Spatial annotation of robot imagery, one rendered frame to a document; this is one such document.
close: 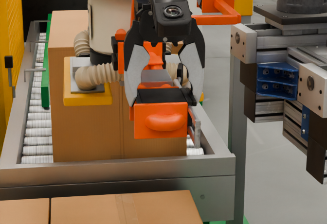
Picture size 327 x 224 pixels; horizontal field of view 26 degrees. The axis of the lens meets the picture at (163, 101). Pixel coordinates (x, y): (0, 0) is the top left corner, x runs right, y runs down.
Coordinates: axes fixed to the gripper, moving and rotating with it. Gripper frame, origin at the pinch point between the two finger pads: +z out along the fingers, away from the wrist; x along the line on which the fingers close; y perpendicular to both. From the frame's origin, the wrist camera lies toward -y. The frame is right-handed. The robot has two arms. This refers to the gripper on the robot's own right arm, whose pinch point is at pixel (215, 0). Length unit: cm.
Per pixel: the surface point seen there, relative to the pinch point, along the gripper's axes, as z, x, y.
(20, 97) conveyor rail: 49, -59, -82
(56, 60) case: 18.3, -43.0, -11.9
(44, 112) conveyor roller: 56, -50, -82
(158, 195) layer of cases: 55, -15, 2
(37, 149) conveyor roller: 55, -51, -38
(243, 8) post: 13, 23, -63
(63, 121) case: 36, -42, -12
